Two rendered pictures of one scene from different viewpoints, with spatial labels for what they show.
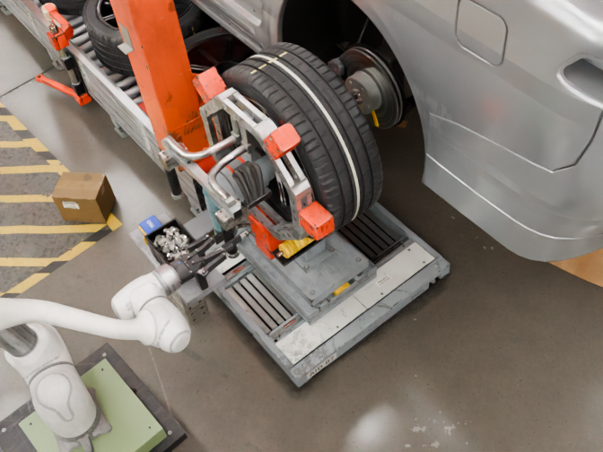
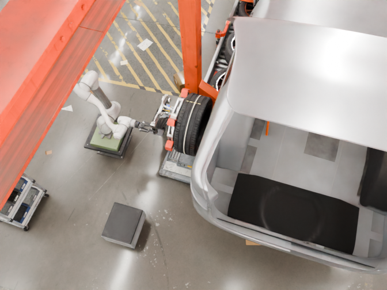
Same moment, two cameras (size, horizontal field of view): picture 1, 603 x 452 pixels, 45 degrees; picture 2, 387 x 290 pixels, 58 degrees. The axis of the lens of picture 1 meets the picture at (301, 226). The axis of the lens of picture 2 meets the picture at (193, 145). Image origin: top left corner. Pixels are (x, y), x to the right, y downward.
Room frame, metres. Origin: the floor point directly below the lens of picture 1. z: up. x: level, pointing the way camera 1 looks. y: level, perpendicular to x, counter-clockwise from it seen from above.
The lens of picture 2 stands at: (0.67, -1.57, 4.10)
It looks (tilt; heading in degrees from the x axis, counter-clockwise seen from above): 63 degrees down; 54
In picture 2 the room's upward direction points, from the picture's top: 4 degrees counter-clockwise
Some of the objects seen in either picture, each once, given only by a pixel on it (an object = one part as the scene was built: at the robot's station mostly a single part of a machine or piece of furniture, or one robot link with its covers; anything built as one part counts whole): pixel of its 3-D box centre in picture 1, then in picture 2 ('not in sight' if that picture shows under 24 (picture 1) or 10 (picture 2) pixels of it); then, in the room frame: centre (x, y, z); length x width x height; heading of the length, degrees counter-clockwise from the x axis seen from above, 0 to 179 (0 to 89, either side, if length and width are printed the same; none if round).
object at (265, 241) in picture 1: (276, 229); not in sight; (1.75, 0.09, 0.48); 0.16 x 0.12 x 0.17; 122
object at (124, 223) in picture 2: not in sight; (124, 225); (0.61, -0.22, 0.17); 0.43 x 0.36 x 0.34; 35
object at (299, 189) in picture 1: (256, 168); (178, 121); (1.73, 0.13, 0.85); 0.54 x 0.07 x 0.54; 32
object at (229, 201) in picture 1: (235, 165); (163, 116); (1.58, 0.18, 1.03); 0.19 x 0.18 x 0.11; 122
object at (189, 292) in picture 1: (176, 256); (162, 119); (1.71, 0.49, 0.44); 0.43 x 0.17 x 0.03; 32
